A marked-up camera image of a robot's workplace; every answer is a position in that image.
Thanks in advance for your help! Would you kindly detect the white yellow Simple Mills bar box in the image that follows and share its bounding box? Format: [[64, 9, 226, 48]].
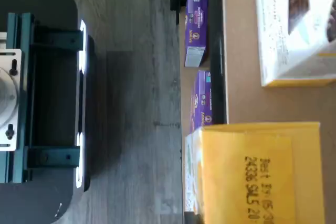
[[184, 121, 327, 224]]

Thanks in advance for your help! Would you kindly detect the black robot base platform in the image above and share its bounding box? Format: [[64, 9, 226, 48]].
[[0, 0, 96, 224]]

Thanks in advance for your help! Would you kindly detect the purple Annie's box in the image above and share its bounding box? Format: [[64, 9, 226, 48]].
[[189, 70, 213, 134], [184, 0, 209, 68]]

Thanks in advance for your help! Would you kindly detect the white Sweet Thins box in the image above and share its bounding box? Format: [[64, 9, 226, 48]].
[[255, 0, 336, 89]]

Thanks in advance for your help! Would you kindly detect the white metal mounting plate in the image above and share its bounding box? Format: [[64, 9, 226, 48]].
[[0, 48, 24, 153]]

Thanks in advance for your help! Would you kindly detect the teal aluminium frame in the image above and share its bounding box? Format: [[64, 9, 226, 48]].
[[0, 12, 84, 184]]

